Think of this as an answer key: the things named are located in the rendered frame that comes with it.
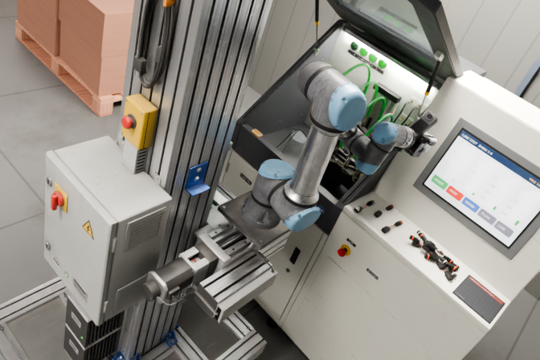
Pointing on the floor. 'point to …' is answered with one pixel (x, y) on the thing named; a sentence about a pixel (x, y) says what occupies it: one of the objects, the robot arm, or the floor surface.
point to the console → (453, 233)
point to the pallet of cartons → (75, 25)
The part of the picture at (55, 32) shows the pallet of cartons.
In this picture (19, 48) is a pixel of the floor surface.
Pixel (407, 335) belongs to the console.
